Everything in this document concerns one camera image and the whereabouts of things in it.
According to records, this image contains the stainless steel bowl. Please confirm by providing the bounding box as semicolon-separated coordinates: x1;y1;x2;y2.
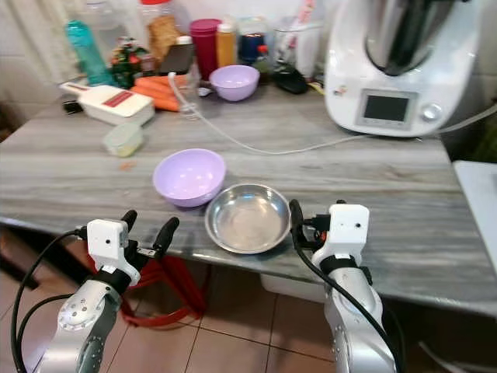
204;183;292;255

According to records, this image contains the red plastic stool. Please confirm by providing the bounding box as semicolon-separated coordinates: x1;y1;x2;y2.
82;245;210;332

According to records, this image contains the large purple plastic bowl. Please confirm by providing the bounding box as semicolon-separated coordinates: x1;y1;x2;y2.
152;148;228;208

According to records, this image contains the white bin under table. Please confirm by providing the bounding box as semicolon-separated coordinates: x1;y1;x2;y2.
260;272;327;305

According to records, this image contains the small green lidded container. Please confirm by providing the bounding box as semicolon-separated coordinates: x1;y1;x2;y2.
102;121;145;159

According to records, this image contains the white slicer with red label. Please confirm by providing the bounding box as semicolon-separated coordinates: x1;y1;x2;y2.
59;81;156;127

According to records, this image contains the orange carrot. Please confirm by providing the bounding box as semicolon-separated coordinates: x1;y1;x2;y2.
130;85;182;113
134;75;178;88

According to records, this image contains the white kitchen cooking machine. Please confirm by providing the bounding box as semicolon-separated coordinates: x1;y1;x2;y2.
324;0;485;139

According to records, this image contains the clear drinking glass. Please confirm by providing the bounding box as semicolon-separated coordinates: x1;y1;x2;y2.
176;74;201;120

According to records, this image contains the black scoop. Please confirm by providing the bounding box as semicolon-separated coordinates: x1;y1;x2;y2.
272;64;310;96

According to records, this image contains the white side cabinet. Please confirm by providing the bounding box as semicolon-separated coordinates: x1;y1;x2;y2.
452;159;497;274

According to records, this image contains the small purple plastic bowl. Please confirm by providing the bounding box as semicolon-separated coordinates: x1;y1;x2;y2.
209;64;261;103

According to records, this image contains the green and red packet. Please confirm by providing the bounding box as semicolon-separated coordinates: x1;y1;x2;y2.
110;37;151;89

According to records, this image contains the teal plastic bottle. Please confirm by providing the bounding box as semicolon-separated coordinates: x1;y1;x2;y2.
65;20;115;87

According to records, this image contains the blue jar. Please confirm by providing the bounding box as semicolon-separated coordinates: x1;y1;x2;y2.
237;31;269;66

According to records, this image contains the clear jar with red lid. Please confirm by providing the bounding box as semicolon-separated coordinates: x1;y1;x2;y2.
141;0;181;72

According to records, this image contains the orange sauce bottle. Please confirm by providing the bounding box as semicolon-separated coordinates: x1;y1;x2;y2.
216;23;237;68

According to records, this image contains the dark red canister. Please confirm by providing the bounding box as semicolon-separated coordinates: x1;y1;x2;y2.
189;19;223;81

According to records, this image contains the clear plastic bottle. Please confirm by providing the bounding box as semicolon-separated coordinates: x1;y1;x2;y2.
82;0;127;55

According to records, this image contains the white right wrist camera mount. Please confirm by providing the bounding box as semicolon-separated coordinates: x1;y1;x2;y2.
314;204;371;270

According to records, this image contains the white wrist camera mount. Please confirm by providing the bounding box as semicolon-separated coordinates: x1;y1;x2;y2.
314;204;371;270
86;219;137;285

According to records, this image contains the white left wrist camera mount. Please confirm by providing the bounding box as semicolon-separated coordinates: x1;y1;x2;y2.
86;219;137;285

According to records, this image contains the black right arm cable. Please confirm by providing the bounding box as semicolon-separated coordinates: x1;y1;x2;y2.
292;233;405;373

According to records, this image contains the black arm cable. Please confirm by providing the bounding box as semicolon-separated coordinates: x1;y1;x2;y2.
11;227;89;373
292;233;405;373

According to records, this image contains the white power cable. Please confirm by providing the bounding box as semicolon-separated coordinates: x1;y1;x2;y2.
172;74;497;156

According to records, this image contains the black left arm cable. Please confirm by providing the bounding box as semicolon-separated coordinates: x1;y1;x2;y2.
11;227;89;373

